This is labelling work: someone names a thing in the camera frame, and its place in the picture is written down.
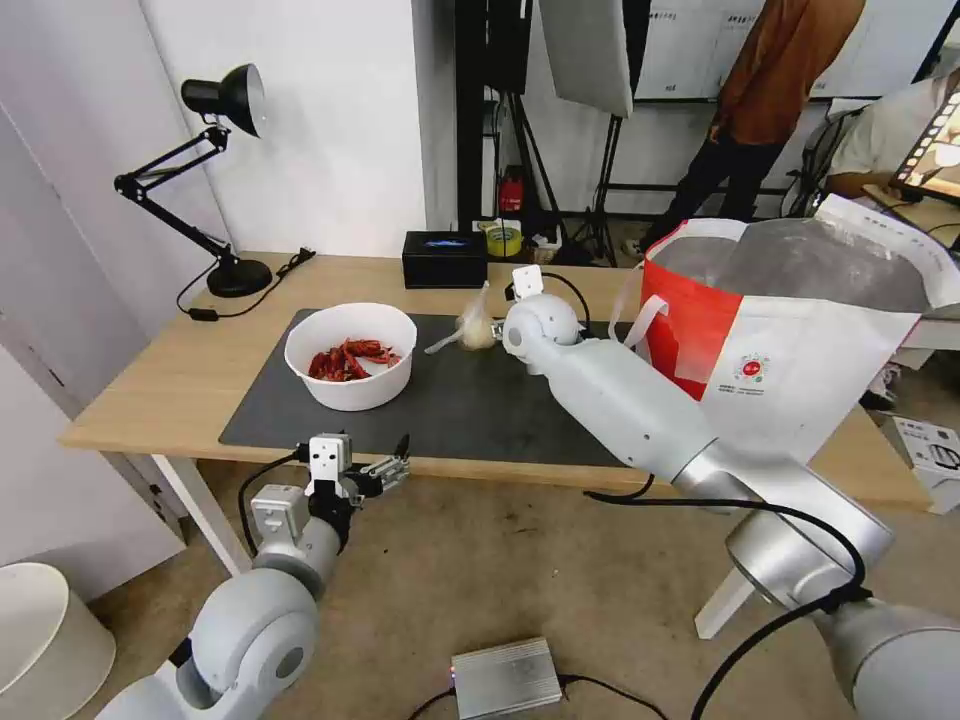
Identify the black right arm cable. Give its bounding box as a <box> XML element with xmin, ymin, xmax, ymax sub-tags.
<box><xmin>583</xmin><ymin>479</ymin><xmax>873</xmax><ymax>720</ymax></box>

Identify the black desk lamp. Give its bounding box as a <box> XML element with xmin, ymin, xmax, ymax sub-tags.
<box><xmin>113</xmin><ymin>63</ymin><xmax>274</xmax><ymax>298</ymax></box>

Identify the red and white takeout bag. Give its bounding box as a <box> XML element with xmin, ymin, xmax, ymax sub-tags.
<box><xmin>608</xmin><ymin>193</ymin><xmax>959</xmax><ymax>483</ymax></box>

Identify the red canister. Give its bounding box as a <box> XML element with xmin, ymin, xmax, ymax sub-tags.
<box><xmin>497</xmin><ymin>164</ymin><xmax>529</xmax><ymax>218</ymax></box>

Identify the computer monitor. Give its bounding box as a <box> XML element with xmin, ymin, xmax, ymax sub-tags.
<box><xmin>895</xmin><ymin>68</ymin><xmax>960</xmax><ymax>205</ymax></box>

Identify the white softbox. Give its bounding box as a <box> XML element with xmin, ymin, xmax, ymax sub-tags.
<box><xmin>537</xmin><ymin>0</ymin><xmax>638</xmax><ymax>120</ymax></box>

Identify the black desk mat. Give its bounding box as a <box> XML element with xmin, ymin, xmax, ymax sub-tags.
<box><xmin>218</xmin><ymin>308</ymin><xmax>655</xmax><ymax>471</ymax></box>

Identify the standing person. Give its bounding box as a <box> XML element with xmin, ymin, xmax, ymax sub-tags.
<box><xmin>637</xmin><ymin>0</ymin><xmax>868</xmax><ymax>261</ymax></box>

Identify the seated person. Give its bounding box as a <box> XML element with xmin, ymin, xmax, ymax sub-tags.
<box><xmin>823</xmin><ymin>74</ymin><xmax>960</xmax><ymax>202</ymax></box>

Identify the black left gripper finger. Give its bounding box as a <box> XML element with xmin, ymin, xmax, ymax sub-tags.
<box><xmin>374</xmin><ymin>433</ymin><xmax>412</xmax><ymax>481</ymax></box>
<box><xmin>346</xmin><ymin>461</ymin><xmax>399</xmax><ymax>502</ymax></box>

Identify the white round bin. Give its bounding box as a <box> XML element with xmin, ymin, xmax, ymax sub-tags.
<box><xmin>0</xmin><ymin>562</ymin><xmax>118</xmax><ymax>719</ymax></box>

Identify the black tissue box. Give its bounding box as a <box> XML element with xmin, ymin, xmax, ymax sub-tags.
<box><xmin>401</xmin><ymin>230</ymin><xmax>490</xmax><ymax>291</ymax></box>

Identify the white printed cardboard box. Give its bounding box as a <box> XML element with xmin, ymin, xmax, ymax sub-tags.
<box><xmin>890</xmin><ymin>414</ymin><xmax>960</xmax><ymax>517</ymax></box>

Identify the black power supply cable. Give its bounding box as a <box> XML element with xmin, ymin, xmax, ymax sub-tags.
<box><xmin>407</xmin><ymin>673</ymin><xmax>652</xmax><ymax>720</ymax></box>

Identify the black lamp cable with switch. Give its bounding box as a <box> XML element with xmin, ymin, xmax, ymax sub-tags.
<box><xmin>176</xmin><ymin>246</ymin><xmax>316</xmax><ymax>325</ymax></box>

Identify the yellow green tape roll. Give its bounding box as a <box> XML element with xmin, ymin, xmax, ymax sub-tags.
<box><xmin>485</xmin><ymin>221</ymin><xmax>526</xmax><ymax>259</ymax></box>

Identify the white round bowl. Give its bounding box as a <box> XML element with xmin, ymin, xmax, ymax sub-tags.
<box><xmin>284</xmin><ymin>302</ymin><xmax>419</xmax><ymax>412</ymax></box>

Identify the red crayfish shells pile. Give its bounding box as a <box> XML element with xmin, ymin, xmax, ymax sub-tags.
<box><xmin>307</xmin><ymin>338</ymin><xmax>400</xmax><ymax>385</ymax></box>

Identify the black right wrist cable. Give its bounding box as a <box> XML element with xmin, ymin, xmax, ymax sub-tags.
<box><xmin>541</xmin><ymin>271</ymin><xmax>603</xmax><ymax>348</ymax></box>

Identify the silver power supply box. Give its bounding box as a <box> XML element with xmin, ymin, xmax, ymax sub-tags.
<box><xmin>449</xmin><ymin>635</ymin><xmax>566</xmax><ymax>720</ymax></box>

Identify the black light stand tripod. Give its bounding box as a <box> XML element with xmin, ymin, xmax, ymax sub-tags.
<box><xmin>500</xmin><ymin>88</ymin><xmax>625</xmax><ymax>268</ymax></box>

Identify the black metal rack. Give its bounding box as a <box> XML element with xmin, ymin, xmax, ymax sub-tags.
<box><xmin>455</xmin><ymin>0</ymin><xmax>505</xmax><ymax>220</ymax></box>

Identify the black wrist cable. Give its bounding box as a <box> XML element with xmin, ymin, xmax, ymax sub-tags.
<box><xmin>541</xmin><ymin>271</ymin><xmax>603</xmax><ymax>348</ymax></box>
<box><xmin>237</xmin><ymin>442</ymin><xmax>313</xmax><ymax>562</ymax></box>

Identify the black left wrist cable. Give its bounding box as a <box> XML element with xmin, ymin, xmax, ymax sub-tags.
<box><xmin>237</xmin><ymin>442</ymin><xmax>313</xmax><ymax>562</ymax></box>

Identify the wooden table with white legs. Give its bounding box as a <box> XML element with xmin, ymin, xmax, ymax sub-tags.
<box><xmin>58</xmin><ymin>251</ymin><xmax>933</xmax><ymax>641</ymax></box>

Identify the clear plastic trash bag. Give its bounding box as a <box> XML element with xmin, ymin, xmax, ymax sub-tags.
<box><xmin>424</xmin><ymin>281</ymin><xmax>498</xmax><ymax>356</ymax></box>

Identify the black office chair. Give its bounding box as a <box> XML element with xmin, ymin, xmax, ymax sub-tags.
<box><xmin>782</xmin><ymin>108</ymin><xmax>864</xmax><ymax>220</ymax></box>

